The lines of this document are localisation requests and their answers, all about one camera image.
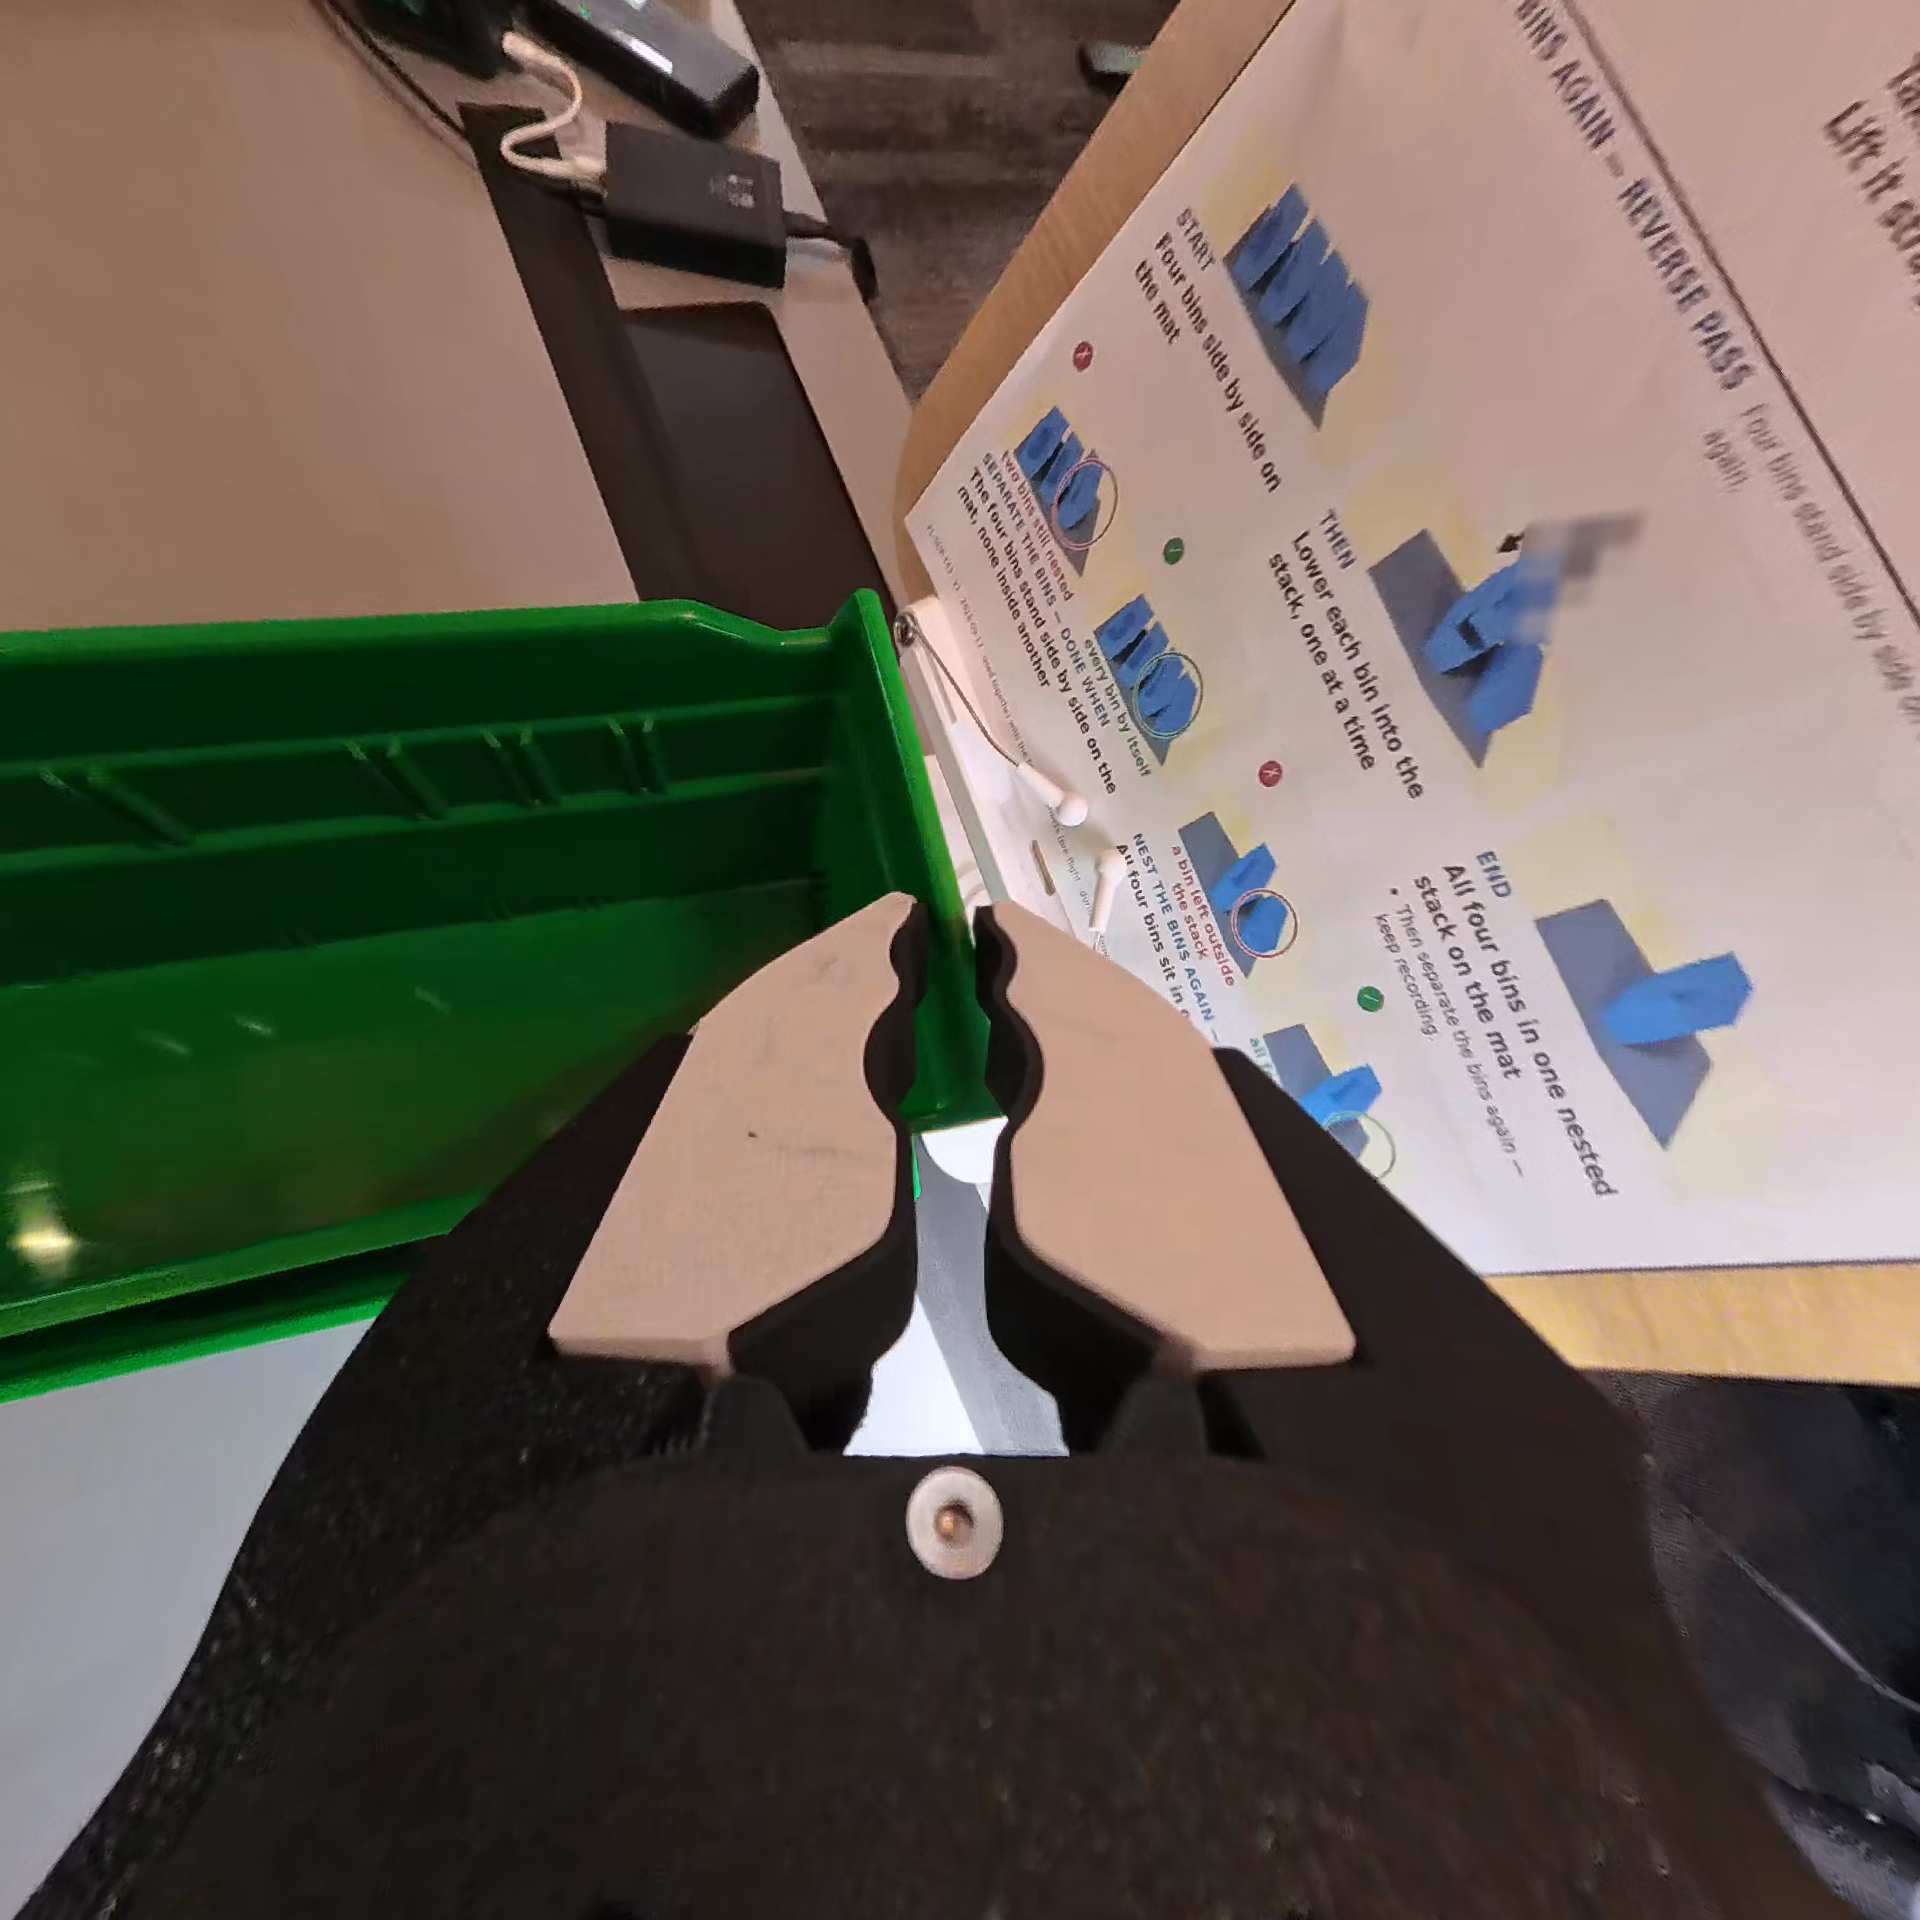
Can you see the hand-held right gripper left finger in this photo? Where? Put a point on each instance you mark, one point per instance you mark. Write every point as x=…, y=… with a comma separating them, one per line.
x=722, y=1172

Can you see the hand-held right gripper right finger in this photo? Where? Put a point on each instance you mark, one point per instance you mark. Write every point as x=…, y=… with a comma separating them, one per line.
x=1171, y=1201

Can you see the green plastic bin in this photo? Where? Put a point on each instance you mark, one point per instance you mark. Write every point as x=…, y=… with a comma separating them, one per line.
x=377, y=841

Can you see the instruction sheet on clipboard stand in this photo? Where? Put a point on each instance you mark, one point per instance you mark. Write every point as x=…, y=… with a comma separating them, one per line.
x=1725, y=1330

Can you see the black mesh fabric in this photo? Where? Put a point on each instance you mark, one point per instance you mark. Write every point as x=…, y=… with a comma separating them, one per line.
x=1799, y=1500

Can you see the black power adapter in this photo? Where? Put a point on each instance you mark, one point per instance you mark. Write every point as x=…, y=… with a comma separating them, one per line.
x=698, y=203

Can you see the black rectangular device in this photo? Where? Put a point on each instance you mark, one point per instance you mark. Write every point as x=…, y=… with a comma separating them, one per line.
x=645, y=61

